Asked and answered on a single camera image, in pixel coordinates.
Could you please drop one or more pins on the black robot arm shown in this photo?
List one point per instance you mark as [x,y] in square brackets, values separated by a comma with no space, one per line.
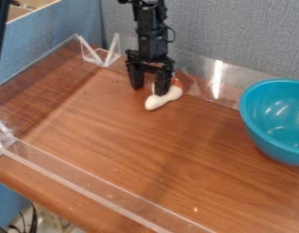
[150,15]

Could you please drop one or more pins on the clear acrylic left bracket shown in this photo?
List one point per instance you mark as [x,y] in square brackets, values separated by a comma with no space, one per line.
[7,138]

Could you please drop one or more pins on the clear acrylic barrier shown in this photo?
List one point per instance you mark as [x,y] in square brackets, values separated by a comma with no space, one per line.
[114,197]
[210,79]

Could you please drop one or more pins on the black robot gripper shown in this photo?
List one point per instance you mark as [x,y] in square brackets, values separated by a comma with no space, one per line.
[150,58]

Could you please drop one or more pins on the blue plastic bowl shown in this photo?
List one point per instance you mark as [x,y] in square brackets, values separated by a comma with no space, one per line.
[269,108]

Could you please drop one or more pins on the clear acrylic front barrier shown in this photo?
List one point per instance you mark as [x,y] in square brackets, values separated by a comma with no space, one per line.
[114,197]

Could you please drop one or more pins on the white plush mushroom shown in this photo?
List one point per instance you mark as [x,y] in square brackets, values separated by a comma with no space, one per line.
[156,101]

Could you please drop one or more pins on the clear acrylic back barrier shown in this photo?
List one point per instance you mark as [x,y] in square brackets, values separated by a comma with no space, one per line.
[210,79]

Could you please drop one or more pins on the clear acrylic corner bracket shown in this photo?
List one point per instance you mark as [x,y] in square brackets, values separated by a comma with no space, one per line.
[99,56]

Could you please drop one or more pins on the wooden shelf unit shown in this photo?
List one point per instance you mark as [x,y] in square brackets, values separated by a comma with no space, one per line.
[23,7]

